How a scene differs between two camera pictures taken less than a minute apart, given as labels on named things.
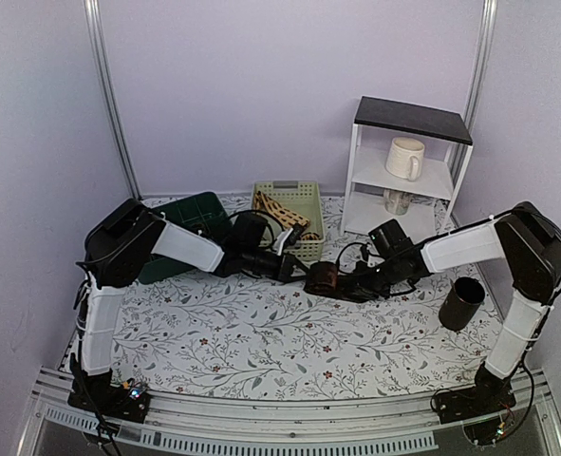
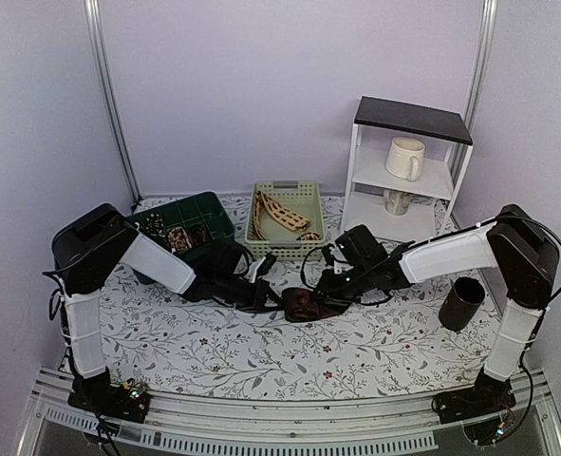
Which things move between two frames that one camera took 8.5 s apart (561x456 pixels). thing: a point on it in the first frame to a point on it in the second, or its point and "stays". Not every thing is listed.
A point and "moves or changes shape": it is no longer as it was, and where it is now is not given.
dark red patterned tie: x=322 y=278 moves or changes shape
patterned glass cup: x=396 y=202 stays
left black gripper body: x=282 y=273 to x=250 y=301
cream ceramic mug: x=405 y=158 stays
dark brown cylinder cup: x=461 y=303 stays
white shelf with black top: x=404 y=162 stays
